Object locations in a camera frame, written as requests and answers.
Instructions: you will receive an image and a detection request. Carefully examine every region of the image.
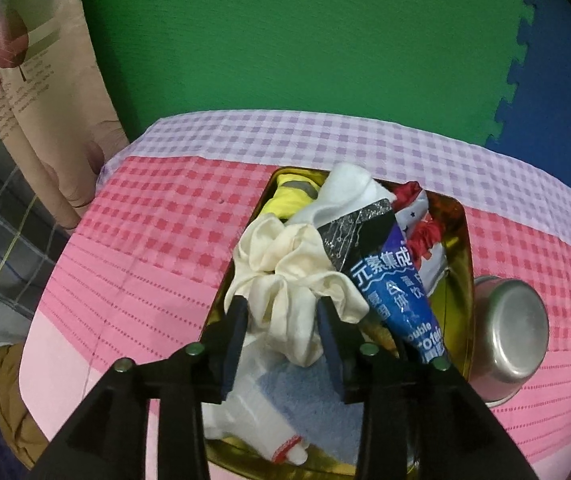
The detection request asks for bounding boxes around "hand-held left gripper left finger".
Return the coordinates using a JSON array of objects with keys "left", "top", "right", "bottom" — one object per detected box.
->
[{"left": 30, "top": 296, "right": 250, "bottom": 480}]

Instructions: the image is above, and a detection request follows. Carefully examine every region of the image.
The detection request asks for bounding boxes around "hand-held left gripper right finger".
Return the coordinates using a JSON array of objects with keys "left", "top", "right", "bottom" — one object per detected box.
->
[{"left": 315, "top": 297, "right": 539, "bottom": 480}]

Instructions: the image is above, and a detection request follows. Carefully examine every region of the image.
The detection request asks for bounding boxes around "light blue cloth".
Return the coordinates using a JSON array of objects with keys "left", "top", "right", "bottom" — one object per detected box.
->
[{"left": 256, "top": 357, "right": 366, "bottom": 466}]

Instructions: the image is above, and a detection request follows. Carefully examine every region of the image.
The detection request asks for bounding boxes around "white sock with red trim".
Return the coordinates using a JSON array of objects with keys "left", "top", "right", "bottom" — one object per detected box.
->
[{"left": 202, "top": 335, "right": 311, "bottom": 465}]

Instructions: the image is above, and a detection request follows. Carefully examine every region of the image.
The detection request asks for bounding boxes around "black and blue snack packet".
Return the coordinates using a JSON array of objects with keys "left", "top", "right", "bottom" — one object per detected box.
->
[{"left": 315, "top": 199, "right": 450, "bottom": 365}]

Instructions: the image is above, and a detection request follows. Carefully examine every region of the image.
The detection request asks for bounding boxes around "cream scrunchie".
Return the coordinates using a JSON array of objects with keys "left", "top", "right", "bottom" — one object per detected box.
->
[{"left": 224, "top": 214, "right": 371, "bottom": 367}]

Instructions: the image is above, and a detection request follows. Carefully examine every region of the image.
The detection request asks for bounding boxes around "red tin box gold inside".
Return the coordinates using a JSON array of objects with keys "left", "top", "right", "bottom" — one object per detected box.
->
[{"left": 204, "top": 166, "right": 476, "bottom": 478}]

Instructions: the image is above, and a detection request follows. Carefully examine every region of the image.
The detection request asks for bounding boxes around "yellow sock with grey stripes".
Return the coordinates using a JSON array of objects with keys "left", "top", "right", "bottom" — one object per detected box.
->
[{"left": 260, "top": 172, "right": 323, "bottom": 222}]

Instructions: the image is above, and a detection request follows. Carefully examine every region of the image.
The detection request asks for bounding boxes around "white cloth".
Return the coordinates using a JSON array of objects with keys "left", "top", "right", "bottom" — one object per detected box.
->
[{"left": 285, "top": 162, "right": 396, "bottom": 228}]

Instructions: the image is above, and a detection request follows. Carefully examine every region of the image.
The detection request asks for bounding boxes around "red white frilly garment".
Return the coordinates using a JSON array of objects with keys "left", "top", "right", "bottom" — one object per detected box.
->
[{"left": 390, "top": 181, "right": 449, "bottom": 298}]

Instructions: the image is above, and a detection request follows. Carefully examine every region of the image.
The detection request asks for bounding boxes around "pink checked tablecloth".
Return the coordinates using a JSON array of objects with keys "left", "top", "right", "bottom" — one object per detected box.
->
[{"left": 20, "top": 108, "right": 571, "bottom": 480}]

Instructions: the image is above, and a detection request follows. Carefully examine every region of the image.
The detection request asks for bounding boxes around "stainless steel bowl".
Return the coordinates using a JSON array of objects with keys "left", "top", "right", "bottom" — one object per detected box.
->
[{"left": 473, "top": 275, "right": 550, "bottom": 403}]

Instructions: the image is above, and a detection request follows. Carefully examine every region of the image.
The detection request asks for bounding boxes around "mustard brown cloth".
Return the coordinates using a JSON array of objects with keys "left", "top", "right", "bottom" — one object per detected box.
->
[{"left": 0, "top": 342, "right": 51, "bottom": 471}]

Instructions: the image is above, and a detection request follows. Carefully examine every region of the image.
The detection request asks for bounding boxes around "grey plaid blanket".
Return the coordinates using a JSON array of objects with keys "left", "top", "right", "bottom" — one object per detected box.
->
[{"left": 0, "top": 105, "right": 76, "bottom": 318}]

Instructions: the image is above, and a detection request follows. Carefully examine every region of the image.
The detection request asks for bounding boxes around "green foam mat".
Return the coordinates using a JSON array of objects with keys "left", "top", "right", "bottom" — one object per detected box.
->
[{"left": 73, "top": 0, "right": 541, "bottom": 148}]

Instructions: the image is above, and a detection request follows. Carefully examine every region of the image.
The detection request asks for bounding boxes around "beige printed curtain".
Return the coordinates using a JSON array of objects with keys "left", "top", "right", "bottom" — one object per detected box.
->
[{"left": 0, "top": 0, "right": 129, "bottom": 231}]

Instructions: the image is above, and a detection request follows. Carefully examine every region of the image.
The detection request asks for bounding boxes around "blue foam mat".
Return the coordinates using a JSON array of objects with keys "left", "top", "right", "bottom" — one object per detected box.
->
[{"left": 483, "top": 0, "right": 571, "bottom": 201}]

